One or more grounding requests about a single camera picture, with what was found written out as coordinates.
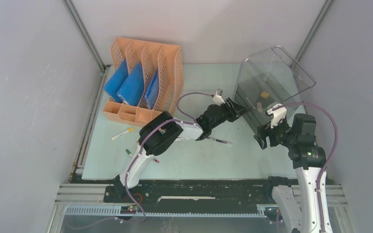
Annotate clear plastic drawer cabinet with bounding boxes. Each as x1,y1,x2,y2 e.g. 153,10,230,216
234,46,316,133

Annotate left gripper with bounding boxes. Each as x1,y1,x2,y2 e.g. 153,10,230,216
209,98,250,129

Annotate tan eraser stick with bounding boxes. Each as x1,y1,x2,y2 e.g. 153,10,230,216
256,102,263,113

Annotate orange plastic file organizer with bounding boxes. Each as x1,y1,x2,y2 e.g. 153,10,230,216
103,37,184,126

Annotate clear purple pen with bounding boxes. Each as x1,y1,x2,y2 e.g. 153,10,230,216
207,137,233,145

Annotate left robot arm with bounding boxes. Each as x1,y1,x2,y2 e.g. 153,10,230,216
114,98,249,202

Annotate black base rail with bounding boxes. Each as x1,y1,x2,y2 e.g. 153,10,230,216
104,179,300,216

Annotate white marker right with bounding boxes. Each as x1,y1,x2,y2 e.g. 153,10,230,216
175,137,190,141

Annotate blue folder front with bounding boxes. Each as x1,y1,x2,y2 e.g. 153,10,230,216
103,59,129,103

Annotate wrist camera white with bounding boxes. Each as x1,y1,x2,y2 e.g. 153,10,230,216
265,103,287,129
212,88,225,106

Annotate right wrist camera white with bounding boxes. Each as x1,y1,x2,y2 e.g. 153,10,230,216
265,103,287,129

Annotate green cap marker lower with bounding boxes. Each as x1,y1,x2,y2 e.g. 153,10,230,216
125,149,133,158

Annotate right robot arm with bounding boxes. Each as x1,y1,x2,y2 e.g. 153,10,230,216
254,114,333,233

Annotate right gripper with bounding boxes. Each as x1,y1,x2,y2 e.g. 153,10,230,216
253,115,296,149

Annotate small cork block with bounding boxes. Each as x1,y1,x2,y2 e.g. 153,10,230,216
260,91,270,99

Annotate blue folder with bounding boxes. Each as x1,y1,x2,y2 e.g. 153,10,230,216
144,69,159,109
103,59,129,103
117,62,145,106

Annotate yellow cap marker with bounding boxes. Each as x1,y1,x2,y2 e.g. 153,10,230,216
111,127,134,140

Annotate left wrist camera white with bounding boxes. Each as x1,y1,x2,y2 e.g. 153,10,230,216
212,88,225,106

